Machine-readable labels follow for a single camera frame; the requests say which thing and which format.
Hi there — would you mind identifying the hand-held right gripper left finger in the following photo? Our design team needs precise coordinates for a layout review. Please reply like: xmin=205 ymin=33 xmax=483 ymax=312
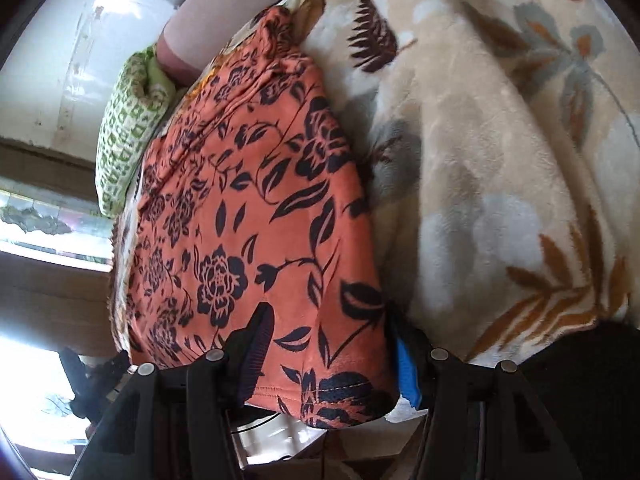
xmin=70 ymin=303 xmax=277 ymax=480

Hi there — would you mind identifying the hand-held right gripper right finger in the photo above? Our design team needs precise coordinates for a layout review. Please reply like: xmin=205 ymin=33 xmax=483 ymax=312
xmin=386 ymin=309 xmax=585 ymax=480

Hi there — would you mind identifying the orange floral print garment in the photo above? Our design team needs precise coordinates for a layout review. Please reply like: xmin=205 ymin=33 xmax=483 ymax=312
xmin=111 ymin=5 xmax=402 ymax=432

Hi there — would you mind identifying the beige leaf print blanket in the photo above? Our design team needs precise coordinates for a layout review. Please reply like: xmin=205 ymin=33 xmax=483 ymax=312
xmin=280 ymin=0 xmax=640 ymax=423

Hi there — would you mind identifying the green patterned pillow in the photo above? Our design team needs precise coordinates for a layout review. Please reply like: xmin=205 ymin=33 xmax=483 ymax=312
xmin=95 ymin=44 xmax=177 ymax=219

